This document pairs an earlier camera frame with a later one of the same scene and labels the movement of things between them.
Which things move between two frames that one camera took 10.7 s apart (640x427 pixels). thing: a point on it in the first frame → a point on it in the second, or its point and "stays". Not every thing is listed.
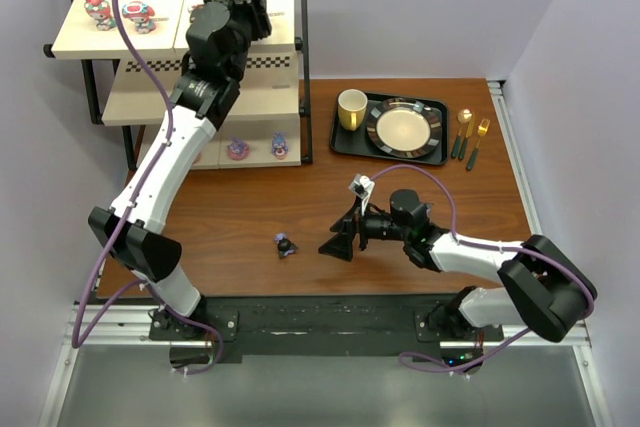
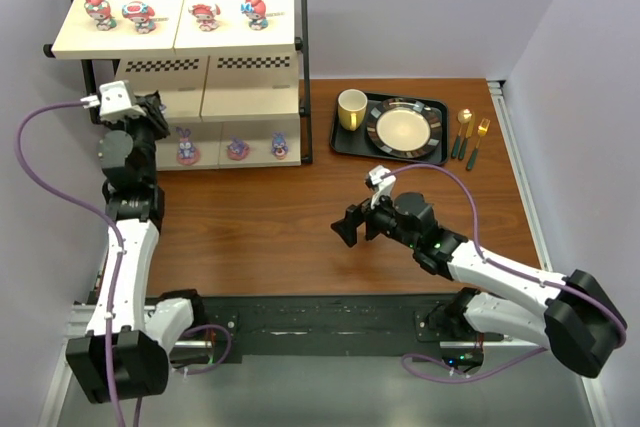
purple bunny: (238, 150) stays
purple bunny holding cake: (279, 145) stays
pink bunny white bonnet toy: (140, 14) stays
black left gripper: (261, 9) → (153, 110)
